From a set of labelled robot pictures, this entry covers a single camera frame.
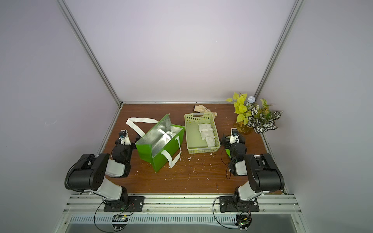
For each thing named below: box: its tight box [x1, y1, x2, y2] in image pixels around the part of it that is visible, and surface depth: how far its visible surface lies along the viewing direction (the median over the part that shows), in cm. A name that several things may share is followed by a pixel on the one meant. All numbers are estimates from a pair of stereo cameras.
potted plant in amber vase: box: [225, 92, 284, 135], surface depth 84 cm
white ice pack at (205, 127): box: [198, 123, 214, 133], surface depth 103 cm
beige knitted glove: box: [192, 104, 218, 118], surface depth 116 cm
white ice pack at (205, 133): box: [199, 129, 216, 140], surface depth 99 cm
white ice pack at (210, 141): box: [204, 135, 216, 148], surface depth 96 cm
